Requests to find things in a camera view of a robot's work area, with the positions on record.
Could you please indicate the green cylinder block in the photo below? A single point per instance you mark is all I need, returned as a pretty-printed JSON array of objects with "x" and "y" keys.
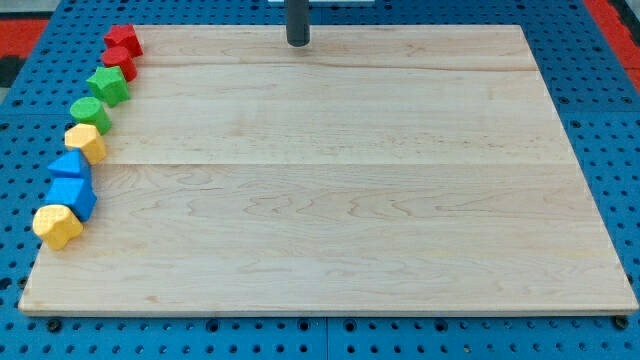
[{"x": 90, "y": 110}]

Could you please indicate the yellow star block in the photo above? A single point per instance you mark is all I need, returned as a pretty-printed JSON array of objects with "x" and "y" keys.
[{"x": 56, "y": 225}]

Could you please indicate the yellow hexagon block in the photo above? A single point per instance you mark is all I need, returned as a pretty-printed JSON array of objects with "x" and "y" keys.
[{"x": 87, "y": 139}]

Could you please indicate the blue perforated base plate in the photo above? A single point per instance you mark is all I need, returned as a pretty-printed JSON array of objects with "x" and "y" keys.
[{"x": 595, "y": 98}]

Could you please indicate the red cylinder block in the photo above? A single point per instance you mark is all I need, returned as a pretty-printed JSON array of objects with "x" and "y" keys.
[{"x": 120, "y": 56}]

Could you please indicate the blue pentagon block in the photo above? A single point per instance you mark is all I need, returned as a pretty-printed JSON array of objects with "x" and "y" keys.
[{"x": 75, "y": 193}]

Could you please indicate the red star block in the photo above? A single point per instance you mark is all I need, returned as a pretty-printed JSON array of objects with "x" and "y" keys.
[{"x": 124, "y": 36}]

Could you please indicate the blue triangle block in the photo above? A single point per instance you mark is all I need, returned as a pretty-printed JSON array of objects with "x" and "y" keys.
[{"x": 72, "y": 164}]

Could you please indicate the green star block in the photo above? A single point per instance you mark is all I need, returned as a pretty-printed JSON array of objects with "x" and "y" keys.
[{"x": 109, "y": 85}]

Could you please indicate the light wooden board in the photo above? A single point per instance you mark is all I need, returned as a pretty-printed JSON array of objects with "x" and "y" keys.
[{"x": 417, "y": 171}]

